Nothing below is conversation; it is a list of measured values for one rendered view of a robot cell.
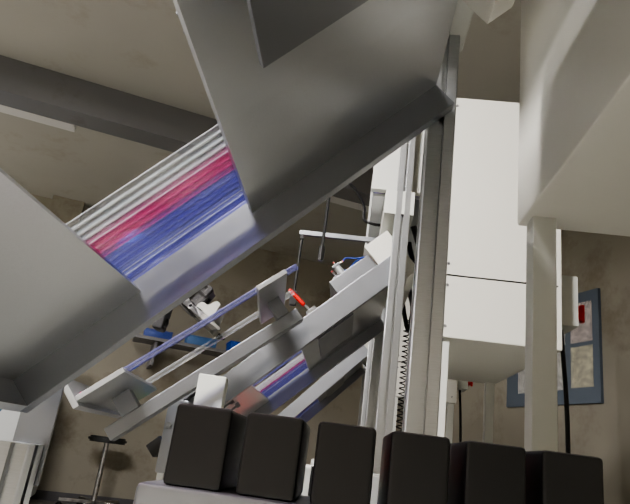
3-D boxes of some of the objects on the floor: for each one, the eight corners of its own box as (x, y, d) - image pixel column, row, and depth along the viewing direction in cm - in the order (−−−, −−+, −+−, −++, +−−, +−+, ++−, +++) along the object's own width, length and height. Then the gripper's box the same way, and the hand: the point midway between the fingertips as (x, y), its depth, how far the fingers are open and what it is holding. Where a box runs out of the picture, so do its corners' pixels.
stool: (116, 509, 538) (131, 439, 558) (125, 518, 488) (141, 441, 508) (52, 503, 518) (71, 431, 538) (55, 512, 468) (75, 433, 488)
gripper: (176, 251, 141) (238, 307, 138) (187, 273, 158) (242, 323, 155) (150, 276, 139) (212, 334, 136) (163, 296, 156) (219, 347, 152)
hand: (219, 336), depth 144 cm, fingers open, 12 cm apart
